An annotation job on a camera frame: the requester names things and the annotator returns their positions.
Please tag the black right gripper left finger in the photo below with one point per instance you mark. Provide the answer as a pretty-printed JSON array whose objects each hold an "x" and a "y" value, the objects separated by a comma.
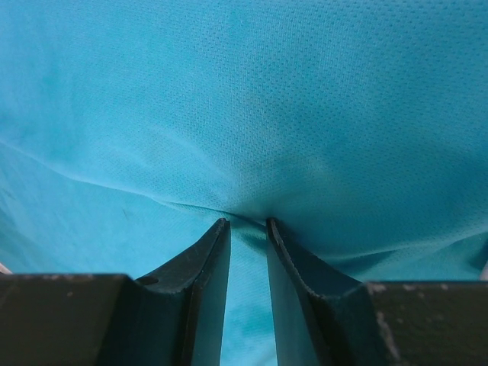
[{"x": 170, "y": 316}]

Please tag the teal t shirt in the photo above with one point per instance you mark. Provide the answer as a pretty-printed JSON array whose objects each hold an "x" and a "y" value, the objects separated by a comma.
[{"x": 129, "y": 127}]

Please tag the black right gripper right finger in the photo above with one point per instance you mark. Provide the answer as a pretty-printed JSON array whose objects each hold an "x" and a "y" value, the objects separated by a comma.
[{"x": 324, "y": 317}]

